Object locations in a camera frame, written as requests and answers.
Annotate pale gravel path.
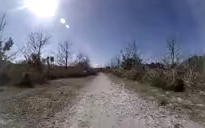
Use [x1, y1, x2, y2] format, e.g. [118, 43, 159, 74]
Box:
[54, 72, 205, 128]

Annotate dry brown bushes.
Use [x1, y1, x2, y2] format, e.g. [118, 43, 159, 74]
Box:
[0, 59, 99, 88]
[104, 54, 205, 94]

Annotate row of bare trees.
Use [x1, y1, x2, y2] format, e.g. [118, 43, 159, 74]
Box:
[109, 37, 205, 73]
[0, 12, 93, 72]

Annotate dry grass verge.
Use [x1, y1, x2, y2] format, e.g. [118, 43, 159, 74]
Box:
[0, 74, 98, 128]
[106, 73, 205, 128]

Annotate robot's own part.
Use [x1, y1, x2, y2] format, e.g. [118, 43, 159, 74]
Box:
[173, 123, 185, 128]

